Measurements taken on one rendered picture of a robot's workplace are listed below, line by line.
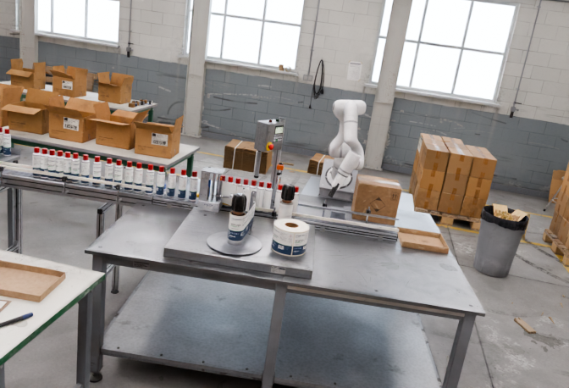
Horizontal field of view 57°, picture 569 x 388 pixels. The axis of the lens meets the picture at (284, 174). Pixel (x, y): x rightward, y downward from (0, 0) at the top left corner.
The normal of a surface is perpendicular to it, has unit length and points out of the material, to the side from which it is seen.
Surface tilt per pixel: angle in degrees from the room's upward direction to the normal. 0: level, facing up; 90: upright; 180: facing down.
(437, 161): 90
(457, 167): 91
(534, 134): 90
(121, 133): 90
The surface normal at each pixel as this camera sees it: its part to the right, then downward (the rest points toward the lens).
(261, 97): -0.20, 0.25
